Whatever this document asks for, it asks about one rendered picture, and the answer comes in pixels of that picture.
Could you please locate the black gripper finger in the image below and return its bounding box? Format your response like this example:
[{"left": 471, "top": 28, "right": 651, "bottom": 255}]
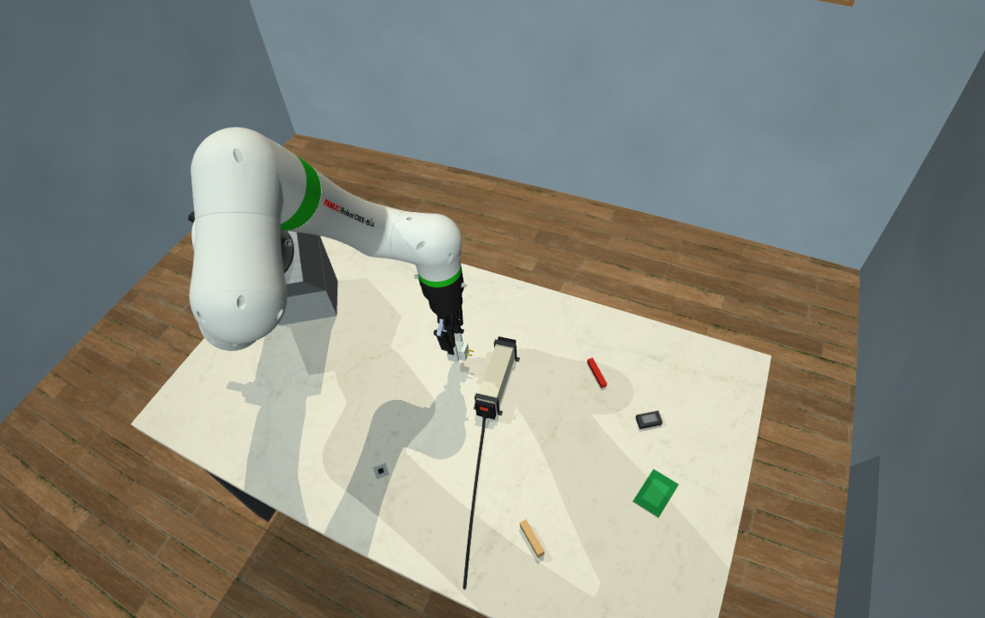
[
  {"left": 454, "top": 307, "right": 464, "bottom": 342},
  {"left": 433, "top": 314, "right": 459, "bottom": 362}
]

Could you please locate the red rectangular bar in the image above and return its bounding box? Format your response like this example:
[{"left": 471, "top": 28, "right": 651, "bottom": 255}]
[{"left": 587, "top": 358, "right": 607, "bottom": 388}]

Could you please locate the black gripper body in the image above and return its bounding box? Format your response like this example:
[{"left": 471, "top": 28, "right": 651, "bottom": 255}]
[{"left": 429, "top": 295, "right": 462, "bottom": 325}]

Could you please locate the grey charger with two brass prongs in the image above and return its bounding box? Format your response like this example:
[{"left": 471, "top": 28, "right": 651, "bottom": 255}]
[{"left": 455, "top": 340, "right": 474, "bottom": 361}]

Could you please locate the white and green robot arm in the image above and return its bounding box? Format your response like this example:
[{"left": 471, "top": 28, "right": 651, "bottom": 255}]
[{"left": 188, "top": 127, "right": 467, "bottom": 351}]

